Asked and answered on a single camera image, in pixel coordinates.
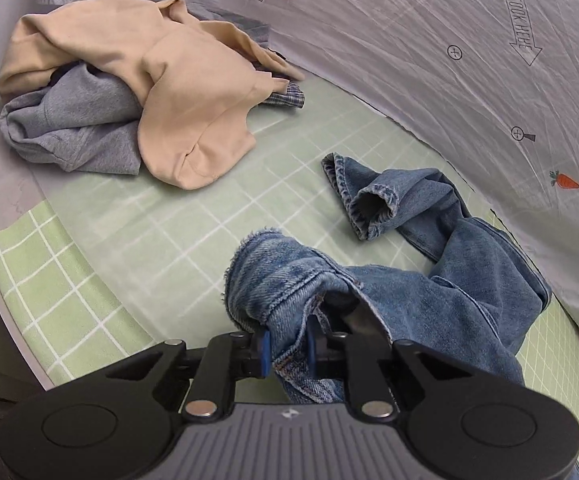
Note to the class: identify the green grid cutting mat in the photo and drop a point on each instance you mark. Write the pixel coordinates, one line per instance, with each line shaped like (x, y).
(106, 266)

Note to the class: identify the blue plaid shirt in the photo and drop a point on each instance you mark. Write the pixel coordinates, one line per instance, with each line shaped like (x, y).
(250, 39)

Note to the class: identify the blue denim jeans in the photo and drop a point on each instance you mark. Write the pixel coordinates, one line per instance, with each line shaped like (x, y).
(476, 304)

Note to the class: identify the beige sweatshirt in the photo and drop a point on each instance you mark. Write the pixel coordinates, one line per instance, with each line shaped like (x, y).
(195, 92)

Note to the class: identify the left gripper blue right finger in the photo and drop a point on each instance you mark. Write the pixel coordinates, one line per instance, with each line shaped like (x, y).
(313, 337)

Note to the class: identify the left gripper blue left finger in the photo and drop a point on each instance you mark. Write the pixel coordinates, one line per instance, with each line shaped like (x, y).
(260, 353)

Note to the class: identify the grey sweatshirt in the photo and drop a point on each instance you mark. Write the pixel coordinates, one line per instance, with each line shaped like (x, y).
(84, 120)

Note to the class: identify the grey printed backdrop sheet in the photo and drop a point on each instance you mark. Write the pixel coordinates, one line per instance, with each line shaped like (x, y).
(493, 85)

